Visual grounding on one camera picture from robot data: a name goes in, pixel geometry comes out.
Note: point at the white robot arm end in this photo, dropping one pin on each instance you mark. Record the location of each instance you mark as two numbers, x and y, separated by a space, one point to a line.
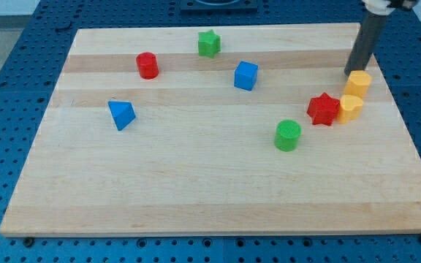
386 7

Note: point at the green star block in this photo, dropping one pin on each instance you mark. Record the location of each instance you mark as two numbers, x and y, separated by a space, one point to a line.
209 43

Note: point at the red star block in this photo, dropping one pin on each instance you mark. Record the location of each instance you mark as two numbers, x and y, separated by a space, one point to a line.
323 109

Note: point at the wooden board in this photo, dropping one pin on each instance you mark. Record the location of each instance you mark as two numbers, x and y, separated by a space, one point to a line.
199 158

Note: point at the blue cube block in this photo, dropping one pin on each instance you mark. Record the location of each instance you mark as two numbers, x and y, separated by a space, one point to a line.
245 76

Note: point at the green cylinder block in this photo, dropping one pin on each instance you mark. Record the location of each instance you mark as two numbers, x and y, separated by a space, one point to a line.
287 136

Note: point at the blue triangle block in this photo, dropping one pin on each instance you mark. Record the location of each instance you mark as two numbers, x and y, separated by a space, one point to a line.
122 113

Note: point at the red cylinder block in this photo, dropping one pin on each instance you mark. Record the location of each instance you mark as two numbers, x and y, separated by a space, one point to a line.
147 65

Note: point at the yellow heart block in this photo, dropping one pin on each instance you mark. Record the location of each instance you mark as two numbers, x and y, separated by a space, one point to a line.
349 109

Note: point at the yellow hexagon block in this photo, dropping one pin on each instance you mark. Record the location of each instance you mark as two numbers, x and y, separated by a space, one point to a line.
358 83

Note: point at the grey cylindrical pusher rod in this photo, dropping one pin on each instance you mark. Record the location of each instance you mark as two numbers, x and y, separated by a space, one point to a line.
365 42

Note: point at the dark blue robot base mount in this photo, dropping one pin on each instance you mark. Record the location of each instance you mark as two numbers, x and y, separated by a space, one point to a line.
193 6

